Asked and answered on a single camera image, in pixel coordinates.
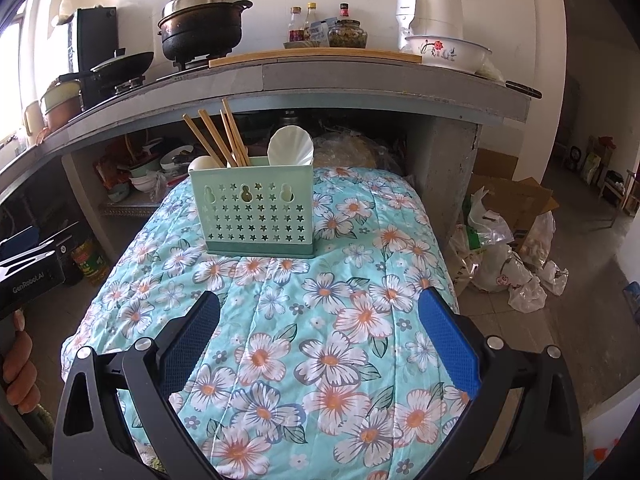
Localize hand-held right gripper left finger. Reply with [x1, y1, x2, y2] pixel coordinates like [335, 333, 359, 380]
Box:
[52, 291, 221, 480]

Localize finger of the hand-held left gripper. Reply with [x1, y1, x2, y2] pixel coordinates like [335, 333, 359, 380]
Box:
[0, 221, 80, 262]

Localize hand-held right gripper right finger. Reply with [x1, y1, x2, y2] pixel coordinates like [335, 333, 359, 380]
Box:
[418, 290, 586, 480]

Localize green holder drip tray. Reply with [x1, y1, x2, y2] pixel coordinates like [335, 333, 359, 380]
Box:
[205, 245, 318, 260]

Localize green plastic utensil holder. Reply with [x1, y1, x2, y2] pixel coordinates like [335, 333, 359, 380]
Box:
[187, 156, 315, 256]

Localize thin wooden chopstick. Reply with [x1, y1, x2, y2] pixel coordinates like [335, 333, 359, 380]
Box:
[220, 98, 251, 167]
[181, 114, 223, 169]

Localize bundle of wooden chopsticks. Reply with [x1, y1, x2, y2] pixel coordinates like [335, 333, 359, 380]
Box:
[197, 108, 243, 168]

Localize white scalloped spoon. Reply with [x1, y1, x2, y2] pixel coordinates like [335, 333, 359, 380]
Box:
[266, 125, 316, 167]

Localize person's left hand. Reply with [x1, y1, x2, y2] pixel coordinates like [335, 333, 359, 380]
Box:
[0, 309, 40, 415]

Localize cooking oil bottle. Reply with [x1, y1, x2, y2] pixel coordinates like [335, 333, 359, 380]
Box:
[70, 237, 111, 286]

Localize metal shelf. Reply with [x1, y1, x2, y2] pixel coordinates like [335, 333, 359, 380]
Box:
[100, 192, 168, 218]

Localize white plastic bag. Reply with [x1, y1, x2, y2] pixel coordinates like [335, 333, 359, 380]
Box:
[470, 242, 548, 313]
[450, 187, 516, 261]
[537, 260, 571, 297]

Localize red snack packets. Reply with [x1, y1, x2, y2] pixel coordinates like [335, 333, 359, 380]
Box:
[95, 152, 131, 191]

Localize cream jug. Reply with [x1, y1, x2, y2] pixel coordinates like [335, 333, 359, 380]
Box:
[21, 100, 46, 148]

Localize filled clear plastic bag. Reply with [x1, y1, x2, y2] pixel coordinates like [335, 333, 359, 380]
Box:
[147, 170, 176, 203]

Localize turquoise floral quilt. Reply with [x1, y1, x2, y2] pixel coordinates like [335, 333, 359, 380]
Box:
[60, 165, 461, 480]

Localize brown pot with pale lid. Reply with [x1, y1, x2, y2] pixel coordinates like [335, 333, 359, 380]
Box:
[40, 81, 83, 133]

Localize clear bag with contents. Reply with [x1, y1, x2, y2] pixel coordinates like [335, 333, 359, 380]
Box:
[520, 210, 557, 271]

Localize white bowl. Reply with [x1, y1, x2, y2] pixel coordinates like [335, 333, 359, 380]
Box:
[160, 145, 195, 171]

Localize cardboard box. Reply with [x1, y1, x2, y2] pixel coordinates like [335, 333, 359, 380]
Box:
[467, 147, 561, 256]

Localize black wok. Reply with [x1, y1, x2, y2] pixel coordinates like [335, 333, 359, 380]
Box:
[57, 51, 155, 86]

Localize black appliance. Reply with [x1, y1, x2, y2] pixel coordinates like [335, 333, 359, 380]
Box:
[67, 6, 118, 103]

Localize bag of yellow food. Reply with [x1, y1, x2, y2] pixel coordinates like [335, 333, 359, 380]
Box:
[312, 135, 378, 170]

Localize gas stove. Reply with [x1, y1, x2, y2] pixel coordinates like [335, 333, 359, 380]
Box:
[112, 55, 236, 96]

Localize wooden stool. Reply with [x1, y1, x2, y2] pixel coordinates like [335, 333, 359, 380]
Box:
[597, 167, 640, 216]

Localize colourful packages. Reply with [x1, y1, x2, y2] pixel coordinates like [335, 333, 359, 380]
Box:
[570, 135, 618, 183]

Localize black cooking pot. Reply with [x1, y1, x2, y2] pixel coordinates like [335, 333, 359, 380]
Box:
[157, 2, 253, 63]

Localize grey stone kitchen counter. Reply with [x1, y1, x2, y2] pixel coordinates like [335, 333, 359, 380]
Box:
[0, 52, 532, 241]

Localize steel pot lid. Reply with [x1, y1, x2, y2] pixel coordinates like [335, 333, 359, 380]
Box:
[161, 0, 241, 16]

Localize floral enamel basin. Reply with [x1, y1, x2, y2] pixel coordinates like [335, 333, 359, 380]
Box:
[404, 35, 493, 73]

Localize wooden cutting board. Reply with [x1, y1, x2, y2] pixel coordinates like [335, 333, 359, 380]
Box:
[209, 46, 423, 68]

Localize red label sauce bottle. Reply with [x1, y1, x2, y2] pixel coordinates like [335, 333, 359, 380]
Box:
[287, 6, 306, 43]

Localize yellow cap bottle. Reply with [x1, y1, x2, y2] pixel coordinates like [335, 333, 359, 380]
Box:
[304, 2, 321, 41]

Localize black handled knife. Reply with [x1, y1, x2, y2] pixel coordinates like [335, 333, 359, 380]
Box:
[504, 79, 543, 100]

